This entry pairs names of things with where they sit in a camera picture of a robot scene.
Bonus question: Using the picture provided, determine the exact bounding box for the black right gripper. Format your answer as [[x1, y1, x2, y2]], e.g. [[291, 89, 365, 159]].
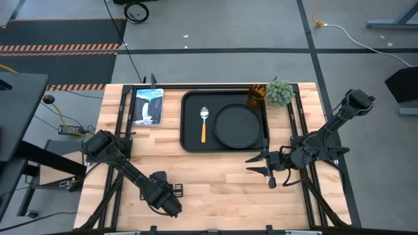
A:
[[245, 138, 292, 191]]

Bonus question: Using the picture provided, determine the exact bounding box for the black round plate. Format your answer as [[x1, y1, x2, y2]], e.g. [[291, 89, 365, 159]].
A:
[[213, 102, 264, 149]]

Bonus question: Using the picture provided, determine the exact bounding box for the spoon with orange handle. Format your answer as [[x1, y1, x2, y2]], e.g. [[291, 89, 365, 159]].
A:
[[199, 106, 210, 144]]

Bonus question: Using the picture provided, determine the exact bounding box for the amber translucent plastic cup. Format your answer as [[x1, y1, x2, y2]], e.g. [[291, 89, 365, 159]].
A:
[[248, 84, 268, 109]]

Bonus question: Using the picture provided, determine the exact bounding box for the black rectangular plastic tray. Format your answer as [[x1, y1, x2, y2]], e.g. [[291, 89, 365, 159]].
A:
[[179, 89, 270, 153]]

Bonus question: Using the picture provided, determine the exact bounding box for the waterfall picture card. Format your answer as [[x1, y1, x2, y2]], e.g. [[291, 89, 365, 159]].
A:
[[131, 87, 165, 127]]

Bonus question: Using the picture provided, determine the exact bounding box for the small green artificial plant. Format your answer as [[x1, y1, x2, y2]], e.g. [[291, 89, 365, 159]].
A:
[[265, 78, 296, 108]]

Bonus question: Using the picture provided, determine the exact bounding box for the black power adapter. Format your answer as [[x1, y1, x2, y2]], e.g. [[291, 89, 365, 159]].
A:
[[57, 124, 87, 136]]

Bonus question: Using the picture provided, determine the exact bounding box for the orange black hazard tape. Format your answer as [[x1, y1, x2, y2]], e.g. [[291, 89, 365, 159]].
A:
[[0, 43, 121, 52], [46, 84, 108, 92]]

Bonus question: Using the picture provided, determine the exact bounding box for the black desk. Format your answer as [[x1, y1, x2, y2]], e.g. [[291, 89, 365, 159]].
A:
[[0, 71, 88, 223]]

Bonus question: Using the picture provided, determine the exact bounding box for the black angular stand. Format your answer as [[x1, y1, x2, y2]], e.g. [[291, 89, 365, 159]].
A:
[[384, 65, 418, 117]]

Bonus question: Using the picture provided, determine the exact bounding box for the black floor mat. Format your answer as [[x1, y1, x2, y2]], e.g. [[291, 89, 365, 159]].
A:
[[0, 18, 128, 86]]

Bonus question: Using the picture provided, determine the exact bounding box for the grey desk leg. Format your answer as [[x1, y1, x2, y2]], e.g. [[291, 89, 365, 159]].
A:
[[365, 0, 418, 31]]

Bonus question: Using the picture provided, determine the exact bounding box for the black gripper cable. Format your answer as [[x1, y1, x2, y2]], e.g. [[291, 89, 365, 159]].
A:
[[281, 168, 308, 188]]

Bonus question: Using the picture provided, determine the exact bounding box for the black aluminium table frame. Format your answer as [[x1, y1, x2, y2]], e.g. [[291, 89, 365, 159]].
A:
[[77, 82, 354, 235]]

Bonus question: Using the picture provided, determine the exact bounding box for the yellow power cable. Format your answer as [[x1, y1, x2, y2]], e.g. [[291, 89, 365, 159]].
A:
[[51, 102, 85, 137]]

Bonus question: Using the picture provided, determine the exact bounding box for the long black floor cable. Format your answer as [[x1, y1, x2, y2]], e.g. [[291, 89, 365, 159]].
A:
[[103, 0, 145, 84]]

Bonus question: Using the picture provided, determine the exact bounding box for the yellow cable with plug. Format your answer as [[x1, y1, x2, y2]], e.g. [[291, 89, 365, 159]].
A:
[[311, 0, 327, 27]]

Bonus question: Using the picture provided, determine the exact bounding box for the white floor cable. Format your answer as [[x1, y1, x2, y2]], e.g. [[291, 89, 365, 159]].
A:
[[323, 23, 415, 69]]

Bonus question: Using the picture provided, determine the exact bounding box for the coiled black cable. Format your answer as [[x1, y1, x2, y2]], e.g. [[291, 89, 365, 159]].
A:
[[123, 1, 150, 25]]

